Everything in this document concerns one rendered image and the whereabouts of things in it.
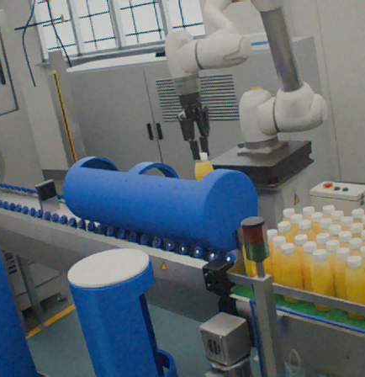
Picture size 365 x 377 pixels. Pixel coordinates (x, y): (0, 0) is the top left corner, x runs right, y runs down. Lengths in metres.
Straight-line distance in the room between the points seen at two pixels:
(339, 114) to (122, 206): 2.99
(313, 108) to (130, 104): 2.15
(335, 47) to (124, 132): 1.75
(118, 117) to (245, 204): 2.61
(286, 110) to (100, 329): 1.24
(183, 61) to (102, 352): 0.99
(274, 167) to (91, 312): 1.04
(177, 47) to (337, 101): 3.12
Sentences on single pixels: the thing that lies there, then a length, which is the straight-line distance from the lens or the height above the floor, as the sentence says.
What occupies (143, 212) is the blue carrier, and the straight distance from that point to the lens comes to 2.34.
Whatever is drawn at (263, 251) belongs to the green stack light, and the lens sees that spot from 1.62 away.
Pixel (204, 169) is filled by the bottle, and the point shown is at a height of 1.24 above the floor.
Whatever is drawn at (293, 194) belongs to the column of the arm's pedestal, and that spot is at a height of 0.89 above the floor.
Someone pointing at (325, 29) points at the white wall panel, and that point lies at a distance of 5.03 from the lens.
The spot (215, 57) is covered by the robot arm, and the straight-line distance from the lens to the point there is 2.05.
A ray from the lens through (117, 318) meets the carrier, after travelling 2.04.
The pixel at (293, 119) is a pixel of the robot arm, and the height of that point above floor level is 1.24.
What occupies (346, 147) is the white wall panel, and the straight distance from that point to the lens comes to 5.18.
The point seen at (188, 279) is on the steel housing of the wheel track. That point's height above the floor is 0.86.
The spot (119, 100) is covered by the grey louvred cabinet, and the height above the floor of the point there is 1.19.
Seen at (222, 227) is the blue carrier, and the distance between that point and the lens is 2.17.
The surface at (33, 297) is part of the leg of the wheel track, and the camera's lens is 4.08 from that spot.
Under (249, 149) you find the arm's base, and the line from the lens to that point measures 2.85.
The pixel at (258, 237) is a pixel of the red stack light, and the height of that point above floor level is 1.22.
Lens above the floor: 1.83
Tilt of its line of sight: 17 degrees down
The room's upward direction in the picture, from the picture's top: 11 degrees counter-clockwise
